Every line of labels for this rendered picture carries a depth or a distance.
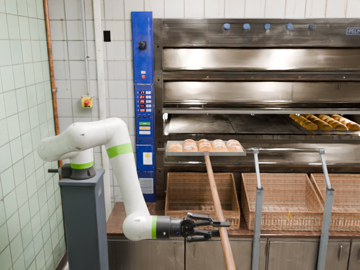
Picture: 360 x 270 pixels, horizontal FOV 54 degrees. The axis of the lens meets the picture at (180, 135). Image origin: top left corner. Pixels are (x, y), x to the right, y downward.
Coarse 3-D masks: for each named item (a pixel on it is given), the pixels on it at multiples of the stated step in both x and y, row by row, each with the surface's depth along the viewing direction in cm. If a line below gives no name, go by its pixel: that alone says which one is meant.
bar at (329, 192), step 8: (256, 152) 257; (312, 152) 258; (320, 152) 256; (256, 160) 254; (256, 168) 251; (256, 176) 250; (328, 184) 244; (256, 192) 244; (328, 192) 240; (256, 200) 244; (328, 200) 242; (256, 208) 244; (328, 208) 243; (256, 216) 246; (328, 216) 245; (256, 224) 247; (328, 224) 246; (256, 232) 249; (328, 232) 248; (256, 240) 250; (320, 240) 253; (256, 248) 252; (320, 248) 253; (256, 256) 254; (320, 256) 253; (256, 264) 255; (320, 264) 254
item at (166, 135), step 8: (168, 136) 295; (176, 136) 294; (184, 136) 294; (192, 136) 294; (200, 136) 294; (208, 136) 294; (216, 136) 294; (224, 136) 294; (232, 136) 293; (240, 136) 293; (248, 136) 293; (256, 136) 293; (264, 136) 293; (272, 136) 293; (280, 136) 293; (288, 136) 292; (296, 136) 292; (304, 136) 292; (312, 136) 292; (320, 136) 292; (328, 136) 292; (336, 136) 292; (344, 136) 291; (352, 136) 291
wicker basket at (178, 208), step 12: (168, 180) 291; (180, 180) 299; (192, 180) 299; (204, 180) 299; (216, 180) 298; (228, 180) 299; (168, 192) 293; (180, 192) 299; (204, 192) 299; (228, 192) 299; (168, 204) 295; (180, 204) 299; (192, 204) 299; (204, 204) 299; (228, 204) 298; (180, 216) 258; (228, 216) 258; (204, 228) 261; (216, 228) 261; (228, 228) 260
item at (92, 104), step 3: (81, 96) 280; (84, 96) 280; (87, 96) 280; (90, 96) 280; (93, 96) 281; (81, 99) 281; (84, 99) 281; (87, 99) 281; (93, 99) 281; (81, 102) 282; (90, 102) 281; (93, 102) 282; (81, 105) 282; (84, 105) 282; (87, 105) 282; (90, 105) 282; (93, 105) 282
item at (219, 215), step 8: (208, 160) 221; (208, 168) 208; (208, 176) 198; (216, 192) 175; (216, 200) 165; (216, 208) 158; (216, 216) 152; (224, 232) 138; (224, 240) 132; (224, 248) 128; (224, 256) 124; (232, 264) 118
